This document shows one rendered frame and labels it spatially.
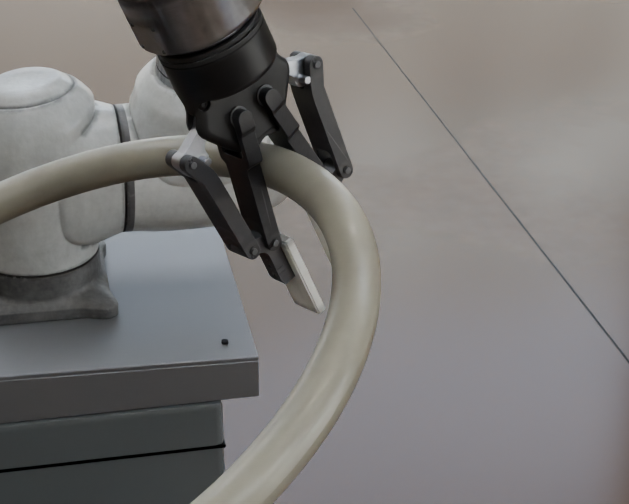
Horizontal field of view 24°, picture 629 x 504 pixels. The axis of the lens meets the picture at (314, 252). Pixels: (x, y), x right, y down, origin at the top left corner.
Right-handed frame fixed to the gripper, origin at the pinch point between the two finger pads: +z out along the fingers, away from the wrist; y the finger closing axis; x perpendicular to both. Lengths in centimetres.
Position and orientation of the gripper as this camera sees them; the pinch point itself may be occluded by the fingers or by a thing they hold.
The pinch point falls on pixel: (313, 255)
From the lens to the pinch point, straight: 107.3
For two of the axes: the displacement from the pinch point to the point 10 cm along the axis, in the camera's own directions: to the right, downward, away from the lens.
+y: -6.9, 6.1, -3.9
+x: 6.3, 2.5, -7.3
